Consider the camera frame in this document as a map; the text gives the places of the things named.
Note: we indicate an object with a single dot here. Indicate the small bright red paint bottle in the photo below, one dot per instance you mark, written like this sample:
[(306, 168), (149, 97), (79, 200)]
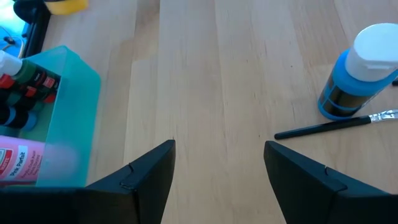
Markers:
[(6, 81)]

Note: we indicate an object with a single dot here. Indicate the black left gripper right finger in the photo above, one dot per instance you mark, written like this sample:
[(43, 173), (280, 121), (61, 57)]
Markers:
[(317, 199)]

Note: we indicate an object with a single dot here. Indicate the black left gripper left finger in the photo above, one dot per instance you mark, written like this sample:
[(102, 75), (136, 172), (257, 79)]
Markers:
[(124, 202)]

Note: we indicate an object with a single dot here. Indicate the teal translucent plastic bin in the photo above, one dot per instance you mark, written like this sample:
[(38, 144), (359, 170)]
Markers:
[(77, 124)]

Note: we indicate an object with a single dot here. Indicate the black paintbrush grey-blue bristles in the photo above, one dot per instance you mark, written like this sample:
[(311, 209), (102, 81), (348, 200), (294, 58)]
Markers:
[(326, 127)]

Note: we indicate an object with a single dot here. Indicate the large pink paint bottle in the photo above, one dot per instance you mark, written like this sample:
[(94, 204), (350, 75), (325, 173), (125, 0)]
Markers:
[(21, 158)]

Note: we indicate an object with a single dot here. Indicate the small yellow paint bottle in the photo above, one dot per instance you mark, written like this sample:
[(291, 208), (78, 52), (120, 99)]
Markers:
[(66, 7)]

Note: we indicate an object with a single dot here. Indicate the small cerulean blue paint bottle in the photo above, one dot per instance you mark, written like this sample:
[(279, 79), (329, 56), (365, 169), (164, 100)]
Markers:
[(345, 90)]

